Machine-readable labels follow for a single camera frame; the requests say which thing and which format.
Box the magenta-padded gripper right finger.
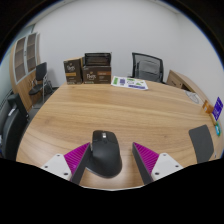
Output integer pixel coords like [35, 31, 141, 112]
[131, 142, 184, 185]

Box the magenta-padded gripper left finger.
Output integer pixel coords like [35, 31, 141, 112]
[40, 142, 93, 185]

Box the black computer mouse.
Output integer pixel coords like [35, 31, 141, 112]
[85, 129, 123, 179]

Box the dark grey mouse pad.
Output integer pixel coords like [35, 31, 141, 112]
[188, 124, 216, 164]

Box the black padded swivel chair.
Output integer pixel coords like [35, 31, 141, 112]
[0, 93, 31, 161]

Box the round grey patterned mat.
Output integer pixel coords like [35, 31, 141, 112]
[184, 90, 203, 105]

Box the orange cardboard box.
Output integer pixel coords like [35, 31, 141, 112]
[201, 99, 214, 116]

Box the white printed paper sheet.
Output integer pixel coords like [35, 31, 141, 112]
[110, 75, 149, 91]

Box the wooden side desk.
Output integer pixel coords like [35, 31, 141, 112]
[165, 69, 209, 104]

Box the purple card package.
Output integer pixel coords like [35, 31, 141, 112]
[211, 96, 224, 122]

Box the small brown coffee carton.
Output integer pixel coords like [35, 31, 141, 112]
[63, 57, 84, 86]

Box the large brown open carton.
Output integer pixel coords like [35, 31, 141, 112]
[81, 52, 113, 85]

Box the black mesh office chair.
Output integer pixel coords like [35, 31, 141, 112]
[130, 52, 166, 84]

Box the black visitor chair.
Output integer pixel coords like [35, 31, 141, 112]
[28, 61, 54, 103]

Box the wooden shelf unit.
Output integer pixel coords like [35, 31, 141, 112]
[9, 32, 46, 113]

